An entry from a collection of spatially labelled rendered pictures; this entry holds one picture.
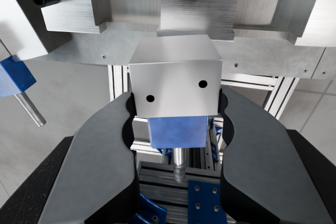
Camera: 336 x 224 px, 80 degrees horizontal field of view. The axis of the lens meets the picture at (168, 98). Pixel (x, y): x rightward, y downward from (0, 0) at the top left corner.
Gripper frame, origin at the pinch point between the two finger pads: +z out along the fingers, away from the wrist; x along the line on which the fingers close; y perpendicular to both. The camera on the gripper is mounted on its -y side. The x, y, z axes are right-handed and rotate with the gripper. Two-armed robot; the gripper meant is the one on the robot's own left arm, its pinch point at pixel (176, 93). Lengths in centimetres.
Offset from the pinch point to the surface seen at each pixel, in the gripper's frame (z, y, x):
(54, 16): 6.2, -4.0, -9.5
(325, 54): 13.6, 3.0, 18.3
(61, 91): 103, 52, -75
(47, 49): 10.5, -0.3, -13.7
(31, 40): 10.2, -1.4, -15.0
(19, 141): 109, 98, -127
